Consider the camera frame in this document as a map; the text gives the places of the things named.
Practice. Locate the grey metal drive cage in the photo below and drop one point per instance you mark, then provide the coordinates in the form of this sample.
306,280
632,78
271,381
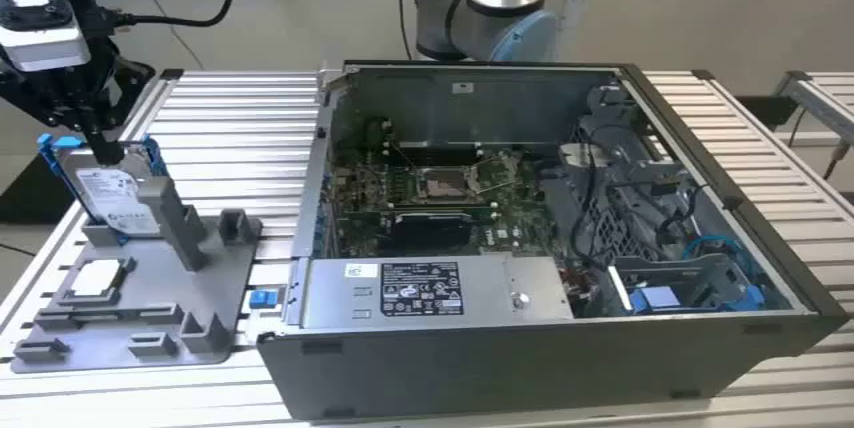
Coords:
628,183

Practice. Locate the grey disk bay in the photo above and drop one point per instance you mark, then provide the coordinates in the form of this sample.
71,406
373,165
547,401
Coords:
701,268

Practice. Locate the black table corner cap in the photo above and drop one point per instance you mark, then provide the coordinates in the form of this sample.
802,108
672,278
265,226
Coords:
173,74
702,74

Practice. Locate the silver CPU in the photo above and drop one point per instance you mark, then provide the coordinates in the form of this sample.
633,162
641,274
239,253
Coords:
96,278

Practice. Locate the black box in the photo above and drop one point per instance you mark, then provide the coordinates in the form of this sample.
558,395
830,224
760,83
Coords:
768,110

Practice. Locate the grey plastic parts rack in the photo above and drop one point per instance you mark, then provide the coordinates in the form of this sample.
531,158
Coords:
167,298

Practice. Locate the blue plastic carrier tab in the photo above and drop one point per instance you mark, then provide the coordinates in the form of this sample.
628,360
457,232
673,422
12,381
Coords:
744,298

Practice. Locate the black monitor stand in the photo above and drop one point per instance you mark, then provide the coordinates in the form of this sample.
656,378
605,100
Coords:
27,198

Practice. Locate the open grey PC case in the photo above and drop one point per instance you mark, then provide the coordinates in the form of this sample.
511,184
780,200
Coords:
467,373

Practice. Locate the green motherboard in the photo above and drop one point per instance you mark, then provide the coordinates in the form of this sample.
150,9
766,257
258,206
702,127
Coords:
521,208

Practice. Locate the blue carrier in bay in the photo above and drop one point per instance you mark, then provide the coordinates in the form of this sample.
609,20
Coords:
657,298

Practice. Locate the metal slat side table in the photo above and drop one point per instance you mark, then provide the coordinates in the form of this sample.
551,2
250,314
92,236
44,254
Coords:
828,93

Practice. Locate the black graphics card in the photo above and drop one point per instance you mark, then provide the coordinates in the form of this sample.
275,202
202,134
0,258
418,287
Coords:
430,233

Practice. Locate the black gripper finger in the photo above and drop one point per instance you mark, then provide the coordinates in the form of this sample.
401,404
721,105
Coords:
103,145

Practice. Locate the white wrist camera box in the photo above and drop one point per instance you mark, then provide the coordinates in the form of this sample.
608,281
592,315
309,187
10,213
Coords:
40,48

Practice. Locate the black RAM slot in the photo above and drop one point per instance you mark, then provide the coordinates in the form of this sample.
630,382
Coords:
437,151

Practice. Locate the CPU socket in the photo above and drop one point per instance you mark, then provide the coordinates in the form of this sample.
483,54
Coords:
443,183

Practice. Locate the blue case latch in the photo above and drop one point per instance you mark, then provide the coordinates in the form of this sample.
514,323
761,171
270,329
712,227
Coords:
261,299

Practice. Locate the silver power supply unit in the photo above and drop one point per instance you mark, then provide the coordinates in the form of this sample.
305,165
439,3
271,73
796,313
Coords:
334,293

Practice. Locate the thin metal locking lever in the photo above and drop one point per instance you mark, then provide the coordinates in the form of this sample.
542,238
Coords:
407,157

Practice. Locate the hard disk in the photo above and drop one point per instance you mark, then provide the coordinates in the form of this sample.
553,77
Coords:
114,188

